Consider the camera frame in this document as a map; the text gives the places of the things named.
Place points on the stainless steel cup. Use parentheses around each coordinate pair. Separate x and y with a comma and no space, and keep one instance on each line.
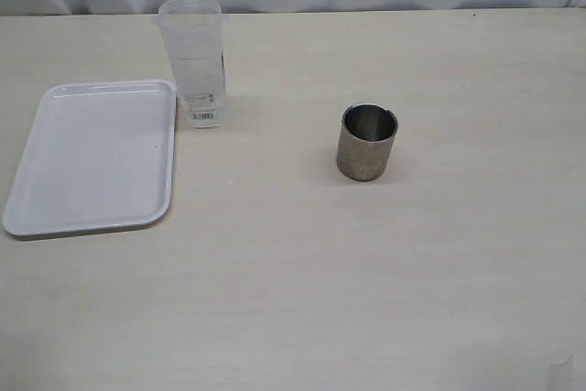
(365,142)

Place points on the clear plastic measuring cup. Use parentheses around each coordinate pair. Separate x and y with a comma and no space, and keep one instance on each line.
(192,35)

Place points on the white rectangular plastic tray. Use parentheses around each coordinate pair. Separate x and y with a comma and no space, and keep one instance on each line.
(98,157)

